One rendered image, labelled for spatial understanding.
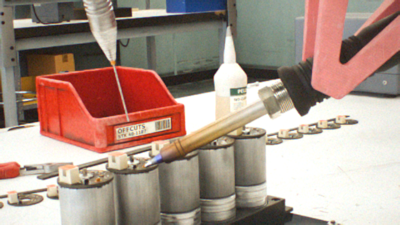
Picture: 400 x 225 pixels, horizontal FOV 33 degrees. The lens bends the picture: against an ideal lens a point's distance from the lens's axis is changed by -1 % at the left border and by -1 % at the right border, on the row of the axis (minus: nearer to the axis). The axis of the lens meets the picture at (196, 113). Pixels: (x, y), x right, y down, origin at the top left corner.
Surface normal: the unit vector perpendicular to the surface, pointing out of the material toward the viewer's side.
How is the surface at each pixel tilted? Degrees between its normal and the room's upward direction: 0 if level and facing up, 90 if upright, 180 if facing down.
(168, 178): 90
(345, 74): 99
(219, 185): 90
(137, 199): 90
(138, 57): 90
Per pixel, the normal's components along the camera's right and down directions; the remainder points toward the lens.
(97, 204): 0.57, 0.13
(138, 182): 0.26, 0.17
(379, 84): -0.69, 0.16
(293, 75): 0.31, -0.62
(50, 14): -0.45, 0.18
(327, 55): -0.04, 0.33
